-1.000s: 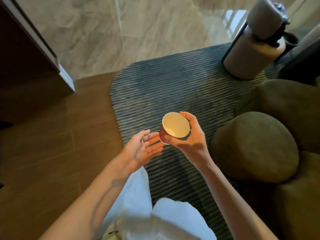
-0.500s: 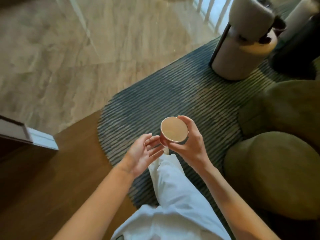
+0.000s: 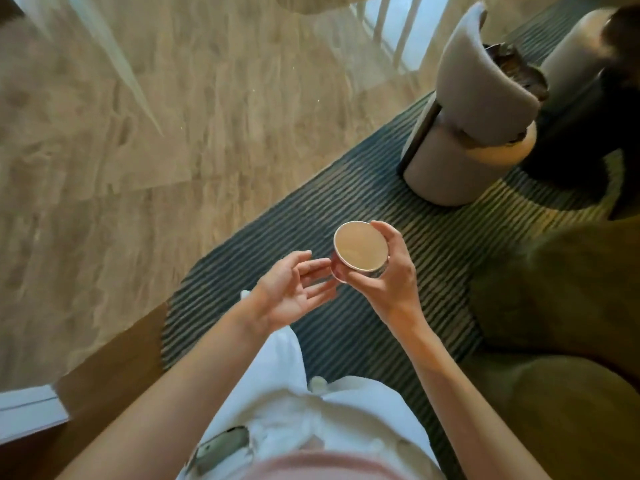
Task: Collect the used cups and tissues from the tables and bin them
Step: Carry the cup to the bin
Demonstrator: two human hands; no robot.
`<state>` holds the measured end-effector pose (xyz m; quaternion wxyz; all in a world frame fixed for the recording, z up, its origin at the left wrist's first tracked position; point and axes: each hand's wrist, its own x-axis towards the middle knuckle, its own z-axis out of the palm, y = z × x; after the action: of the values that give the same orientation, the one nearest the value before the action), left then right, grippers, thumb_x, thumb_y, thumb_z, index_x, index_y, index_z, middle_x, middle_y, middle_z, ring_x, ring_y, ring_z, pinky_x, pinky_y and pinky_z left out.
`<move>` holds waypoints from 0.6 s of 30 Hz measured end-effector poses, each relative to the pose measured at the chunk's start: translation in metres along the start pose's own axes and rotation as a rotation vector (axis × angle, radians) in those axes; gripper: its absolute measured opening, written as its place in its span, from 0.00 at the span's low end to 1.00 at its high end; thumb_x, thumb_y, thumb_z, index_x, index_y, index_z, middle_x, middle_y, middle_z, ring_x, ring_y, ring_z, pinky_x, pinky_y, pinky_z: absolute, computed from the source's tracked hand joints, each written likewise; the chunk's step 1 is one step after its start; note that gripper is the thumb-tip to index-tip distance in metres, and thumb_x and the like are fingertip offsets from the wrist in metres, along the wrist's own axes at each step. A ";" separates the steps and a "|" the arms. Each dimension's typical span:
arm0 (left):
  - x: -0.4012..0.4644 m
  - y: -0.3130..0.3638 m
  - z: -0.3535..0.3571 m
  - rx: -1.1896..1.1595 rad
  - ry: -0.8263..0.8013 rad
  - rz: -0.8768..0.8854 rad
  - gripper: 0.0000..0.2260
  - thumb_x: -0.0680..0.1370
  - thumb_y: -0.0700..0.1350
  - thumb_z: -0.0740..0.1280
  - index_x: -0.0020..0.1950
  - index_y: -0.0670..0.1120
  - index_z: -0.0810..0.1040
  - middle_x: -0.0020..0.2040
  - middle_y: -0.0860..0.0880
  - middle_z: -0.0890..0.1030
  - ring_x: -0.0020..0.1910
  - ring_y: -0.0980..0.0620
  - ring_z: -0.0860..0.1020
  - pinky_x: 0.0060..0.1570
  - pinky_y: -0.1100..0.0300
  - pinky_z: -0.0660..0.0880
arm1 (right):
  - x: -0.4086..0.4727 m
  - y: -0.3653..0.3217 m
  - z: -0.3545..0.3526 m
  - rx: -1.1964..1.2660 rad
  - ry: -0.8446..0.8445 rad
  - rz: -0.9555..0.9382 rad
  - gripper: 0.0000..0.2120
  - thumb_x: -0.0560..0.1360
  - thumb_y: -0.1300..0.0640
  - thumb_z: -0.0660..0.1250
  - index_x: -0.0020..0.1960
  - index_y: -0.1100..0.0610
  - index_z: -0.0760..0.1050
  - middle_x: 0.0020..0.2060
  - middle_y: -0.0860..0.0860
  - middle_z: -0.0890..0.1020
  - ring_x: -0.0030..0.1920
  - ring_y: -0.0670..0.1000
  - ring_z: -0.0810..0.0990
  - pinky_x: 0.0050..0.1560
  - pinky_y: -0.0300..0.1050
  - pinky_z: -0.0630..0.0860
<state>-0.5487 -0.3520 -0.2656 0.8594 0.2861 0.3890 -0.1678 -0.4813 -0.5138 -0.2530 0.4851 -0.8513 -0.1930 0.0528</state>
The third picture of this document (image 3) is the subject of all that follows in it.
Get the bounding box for person's left forearm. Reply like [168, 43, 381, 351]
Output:
[57, 304, 271, 480]

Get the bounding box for person's left hand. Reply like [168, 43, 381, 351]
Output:
[247, 249, 341, 335]

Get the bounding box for green curved sofa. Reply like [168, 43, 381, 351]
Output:
[469, 217, 640, 381]

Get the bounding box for dark brown printed bag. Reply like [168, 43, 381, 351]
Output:
[483, 42, 550, 103]

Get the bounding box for person's right forearm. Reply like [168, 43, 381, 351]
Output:
[395, 319, 551, 480]

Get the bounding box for white boucle armchair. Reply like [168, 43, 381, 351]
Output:
[397, 0, 543, 208]

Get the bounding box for person's white trousers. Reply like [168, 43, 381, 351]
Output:
[177, 289, 446, 480]

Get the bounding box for white round stool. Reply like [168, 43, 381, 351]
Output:
[539, 7, 621, 113]

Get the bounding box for person's pink top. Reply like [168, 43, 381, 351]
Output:
[249, 452, 411, 480]

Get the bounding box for striped blue-green rug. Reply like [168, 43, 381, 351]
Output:
[161, 0, 640, 480]

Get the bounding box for phone in trouser pocket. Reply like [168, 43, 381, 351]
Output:
[185, 425, 253, 477]

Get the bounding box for person's right hand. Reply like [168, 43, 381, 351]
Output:
[329, 220, 426, 331]

